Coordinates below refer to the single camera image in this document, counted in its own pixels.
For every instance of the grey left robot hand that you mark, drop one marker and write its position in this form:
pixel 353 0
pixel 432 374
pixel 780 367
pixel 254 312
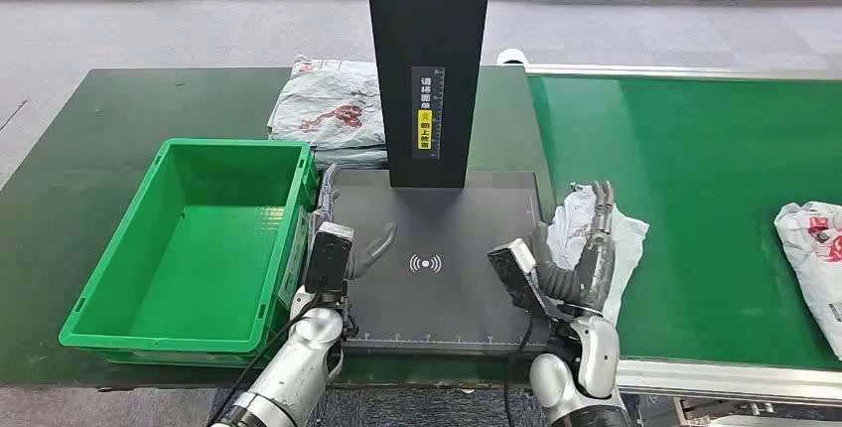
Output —
pixel 368 250

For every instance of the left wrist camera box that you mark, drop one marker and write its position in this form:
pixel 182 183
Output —
pixel 327 256

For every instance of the green conveyor belt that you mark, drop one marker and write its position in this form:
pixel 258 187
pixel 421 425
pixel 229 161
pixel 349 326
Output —
pixel 710 180

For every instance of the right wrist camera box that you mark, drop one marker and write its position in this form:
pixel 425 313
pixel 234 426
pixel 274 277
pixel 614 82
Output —
pixel 516 276

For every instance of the grey parcel with red print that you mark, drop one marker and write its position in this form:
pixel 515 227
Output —
pixel 329 101

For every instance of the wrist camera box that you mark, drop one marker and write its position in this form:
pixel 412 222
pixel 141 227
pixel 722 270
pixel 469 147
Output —
pixel 327 256
pixel 516 276

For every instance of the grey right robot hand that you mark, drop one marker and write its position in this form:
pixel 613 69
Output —
pixel 598 273

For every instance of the small plain grey parcel bag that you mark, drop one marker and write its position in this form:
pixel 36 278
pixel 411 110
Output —
pixel 628 233

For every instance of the flat grey parcel bag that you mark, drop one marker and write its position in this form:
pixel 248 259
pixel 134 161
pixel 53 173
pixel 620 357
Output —
pixel 349 157

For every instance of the green plastic crate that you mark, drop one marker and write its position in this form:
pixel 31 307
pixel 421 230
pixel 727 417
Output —
pixel 197 259

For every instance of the black inbound scanner machine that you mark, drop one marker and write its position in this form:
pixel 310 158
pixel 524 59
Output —
pixel 427 49

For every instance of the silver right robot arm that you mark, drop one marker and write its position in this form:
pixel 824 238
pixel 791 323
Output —
pixel 592 358

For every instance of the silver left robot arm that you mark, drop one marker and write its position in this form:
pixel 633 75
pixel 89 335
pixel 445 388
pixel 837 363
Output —
pixel 296 371

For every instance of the black and yellow label sticker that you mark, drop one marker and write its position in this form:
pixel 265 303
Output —
pixel 427 128

